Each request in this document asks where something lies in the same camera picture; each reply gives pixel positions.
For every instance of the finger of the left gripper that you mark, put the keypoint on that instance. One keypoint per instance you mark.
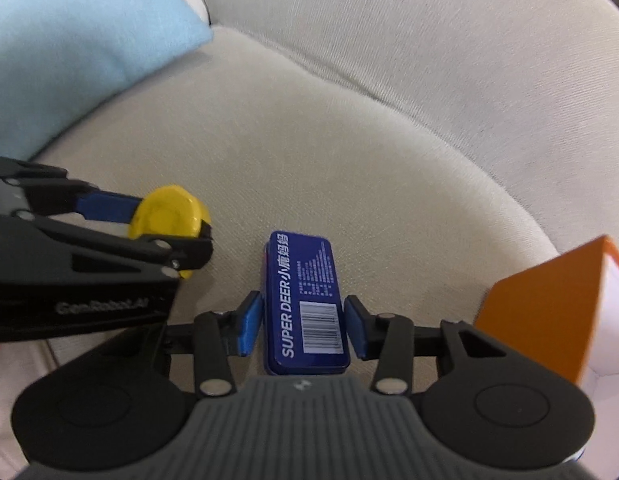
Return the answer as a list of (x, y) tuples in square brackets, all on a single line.
[(181, 252), (50, 197)]

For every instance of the light blue cushion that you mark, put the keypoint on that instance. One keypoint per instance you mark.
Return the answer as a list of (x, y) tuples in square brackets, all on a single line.
[(61, 59)]

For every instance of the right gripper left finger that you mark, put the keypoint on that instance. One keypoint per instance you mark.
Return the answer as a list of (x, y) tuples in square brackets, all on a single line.
[(128, 398)]

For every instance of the blue super deer tin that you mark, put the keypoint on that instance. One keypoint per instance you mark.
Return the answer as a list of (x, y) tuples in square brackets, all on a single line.
[(304, 319)]

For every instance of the orange white cardboard box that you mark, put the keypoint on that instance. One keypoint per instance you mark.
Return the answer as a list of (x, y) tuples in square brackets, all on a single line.
[(563, 314)]

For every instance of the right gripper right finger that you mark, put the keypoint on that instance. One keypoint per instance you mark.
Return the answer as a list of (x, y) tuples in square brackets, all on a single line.
[(479, 398)]

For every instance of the beige fabric sofa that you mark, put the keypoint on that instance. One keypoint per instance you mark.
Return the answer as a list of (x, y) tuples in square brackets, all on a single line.
[(439, 145)]

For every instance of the yellow tape measure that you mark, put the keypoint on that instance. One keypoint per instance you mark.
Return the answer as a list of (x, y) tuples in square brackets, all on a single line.
[(170, 211)]

